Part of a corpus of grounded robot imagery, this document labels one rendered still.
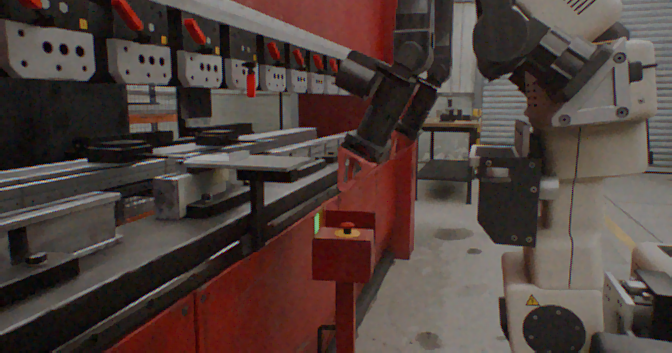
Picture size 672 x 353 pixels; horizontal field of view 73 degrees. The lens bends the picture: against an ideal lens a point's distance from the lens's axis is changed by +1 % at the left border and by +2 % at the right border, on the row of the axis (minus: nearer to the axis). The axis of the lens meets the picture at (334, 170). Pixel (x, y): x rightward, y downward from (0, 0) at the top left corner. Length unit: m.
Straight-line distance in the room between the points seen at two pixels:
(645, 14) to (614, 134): 7.82
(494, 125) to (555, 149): 7.45
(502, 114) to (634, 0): 2.49
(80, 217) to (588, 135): 0.89
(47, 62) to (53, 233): 0.27
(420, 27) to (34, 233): 0.67
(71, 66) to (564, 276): 0.91
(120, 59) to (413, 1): 0.53
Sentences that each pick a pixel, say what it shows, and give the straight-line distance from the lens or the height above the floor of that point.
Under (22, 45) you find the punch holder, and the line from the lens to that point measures 0.80.
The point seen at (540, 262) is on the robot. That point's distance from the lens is 0.91.
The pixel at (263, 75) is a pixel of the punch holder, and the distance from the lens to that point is 1.43.
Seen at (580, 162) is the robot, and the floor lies 1.03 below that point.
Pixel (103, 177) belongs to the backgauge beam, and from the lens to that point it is 1.28.
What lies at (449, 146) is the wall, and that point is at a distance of 8.43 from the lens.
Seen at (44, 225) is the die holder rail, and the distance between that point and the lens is 0.85.
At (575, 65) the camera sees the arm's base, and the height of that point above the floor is 1.19.
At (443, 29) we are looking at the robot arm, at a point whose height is 1.31.
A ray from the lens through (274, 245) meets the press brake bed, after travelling 1.27.
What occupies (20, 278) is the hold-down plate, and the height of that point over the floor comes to 0.90.
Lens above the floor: 1.14
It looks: 9 degrees down
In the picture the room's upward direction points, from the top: straight up
